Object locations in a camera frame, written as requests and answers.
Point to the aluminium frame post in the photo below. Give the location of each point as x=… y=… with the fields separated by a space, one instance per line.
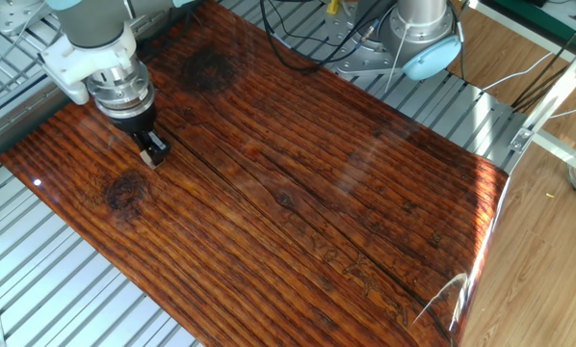
x=557 y=91

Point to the aluminium frame crossbar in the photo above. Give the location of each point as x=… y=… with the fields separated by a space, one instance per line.
x=567 y=154

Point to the small wooden cube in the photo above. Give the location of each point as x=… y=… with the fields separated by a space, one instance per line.
x=146 y=158

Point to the glossy wood grain table cover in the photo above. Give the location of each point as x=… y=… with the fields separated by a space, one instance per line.
x=269 y=217

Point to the yellow connector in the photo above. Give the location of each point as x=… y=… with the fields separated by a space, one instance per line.
x=332 y=7

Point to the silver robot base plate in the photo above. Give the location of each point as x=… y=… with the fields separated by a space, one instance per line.
x=360 y=61

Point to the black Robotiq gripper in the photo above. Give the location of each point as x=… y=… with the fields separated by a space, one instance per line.
x=134 y=125

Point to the white zip tie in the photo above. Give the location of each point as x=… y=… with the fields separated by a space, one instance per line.
x=396 y=58

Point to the green topped desk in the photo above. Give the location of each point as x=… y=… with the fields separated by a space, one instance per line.
x=514 y=9

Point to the silver frame corner bracket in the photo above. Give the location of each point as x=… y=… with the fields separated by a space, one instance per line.
x=520 y=141

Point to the silver UR5 robot arm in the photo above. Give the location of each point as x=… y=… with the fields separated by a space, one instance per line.
x=100 y=24

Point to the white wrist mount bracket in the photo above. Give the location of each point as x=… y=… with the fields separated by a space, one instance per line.
x=86 y=62

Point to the silver perforated mounting plate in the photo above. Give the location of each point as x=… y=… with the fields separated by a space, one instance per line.
x=8 y=17

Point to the grey aluminium rail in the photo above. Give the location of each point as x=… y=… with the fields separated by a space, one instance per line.
x=18 y=115

